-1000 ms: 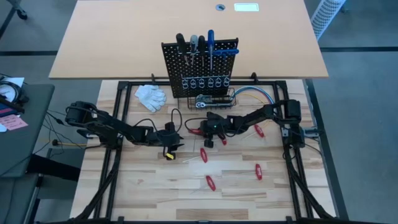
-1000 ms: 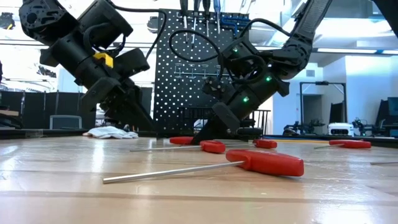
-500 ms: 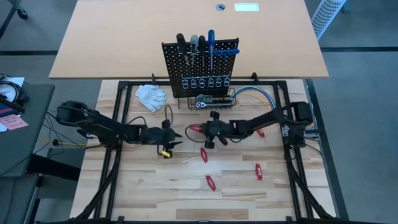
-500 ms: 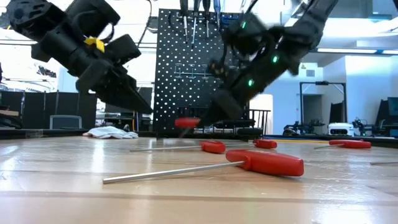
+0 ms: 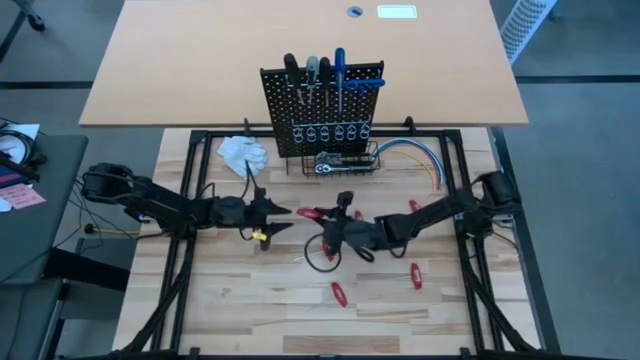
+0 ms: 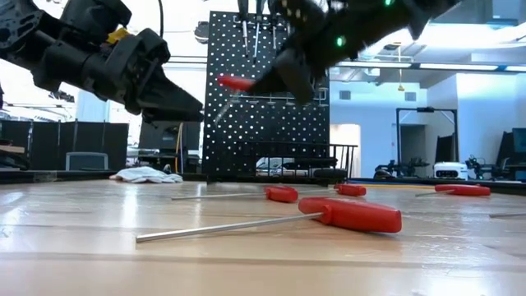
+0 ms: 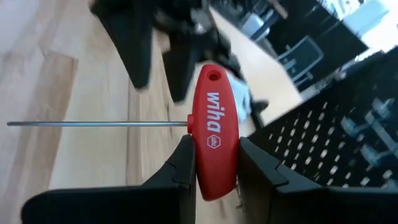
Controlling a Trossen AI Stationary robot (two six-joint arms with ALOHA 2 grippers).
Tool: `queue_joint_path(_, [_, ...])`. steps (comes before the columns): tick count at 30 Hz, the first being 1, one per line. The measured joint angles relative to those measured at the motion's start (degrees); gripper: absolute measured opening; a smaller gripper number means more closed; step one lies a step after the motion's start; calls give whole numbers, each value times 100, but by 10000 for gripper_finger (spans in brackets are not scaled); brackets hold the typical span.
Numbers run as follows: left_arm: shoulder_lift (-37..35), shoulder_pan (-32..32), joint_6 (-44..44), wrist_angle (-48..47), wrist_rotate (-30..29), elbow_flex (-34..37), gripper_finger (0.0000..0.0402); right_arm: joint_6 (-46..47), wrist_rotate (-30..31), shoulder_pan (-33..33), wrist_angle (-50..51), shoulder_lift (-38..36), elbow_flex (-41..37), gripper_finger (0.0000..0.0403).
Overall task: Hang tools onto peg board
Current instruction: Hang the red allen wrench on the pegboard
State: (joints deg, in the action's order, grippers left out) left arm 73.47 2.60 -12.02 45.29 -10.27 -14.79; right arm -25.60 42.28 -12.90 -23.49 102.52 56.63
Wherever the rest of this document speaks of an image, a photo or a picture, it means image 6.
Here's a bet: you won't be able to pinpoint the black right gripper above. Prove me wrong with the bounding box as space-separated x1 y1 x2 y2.
251 0 412 104

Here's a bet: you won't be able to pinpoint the black partition panel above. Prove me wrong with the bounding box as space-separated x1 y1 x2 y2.
0 118 130 172

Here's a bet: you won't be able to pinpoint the white box device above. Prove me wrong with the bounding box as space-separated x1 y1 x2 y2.
433 161 469 180

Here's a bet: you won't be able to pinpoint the yellow cable tag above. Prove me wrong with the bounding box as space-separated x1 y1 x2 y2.
105 26 131 45

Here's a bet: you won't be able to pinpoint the white work gloves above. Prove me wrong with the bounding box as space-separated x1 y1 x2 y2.
108 165 184 185

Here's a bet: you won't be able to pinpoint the black gantry frame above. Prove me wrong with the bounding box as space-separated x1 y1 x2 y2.
395 107 459 165

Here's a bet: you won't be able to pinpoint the large black-handled screwdriver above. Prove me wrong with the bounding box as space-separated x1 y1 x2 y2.
237 0 251 58

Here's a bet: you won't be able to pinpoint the grey chair backrest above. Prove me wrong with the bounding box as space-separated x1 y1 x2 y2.
65 151 109 172

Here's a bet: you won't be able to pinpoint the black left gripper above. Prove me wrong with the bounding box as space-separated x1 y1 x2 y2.
30 0 205 123

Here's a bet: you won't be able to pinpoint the small black-handled screwdriver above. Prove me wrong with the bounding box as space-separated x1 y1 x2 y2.
269 0 280 51

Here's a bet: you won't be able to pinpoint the grey-handled screwdriver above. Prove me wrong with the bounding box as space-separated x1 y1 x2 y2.
252 0 266 62

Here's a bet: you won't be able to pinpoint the black perforated pegboard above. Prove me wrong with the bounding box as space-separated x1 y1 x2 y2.
201 11 332 185

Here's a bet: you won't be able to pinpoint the red T-handle hex key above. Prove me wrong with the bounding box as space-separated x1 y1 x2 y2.
414 183 492 199
171 184 300 204
212 74 256 127
135 196 404 244
333 183 367 197

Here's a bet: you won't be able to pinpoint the black wire basket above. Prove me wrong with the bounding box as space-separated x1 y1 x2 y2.
236 141 359 185

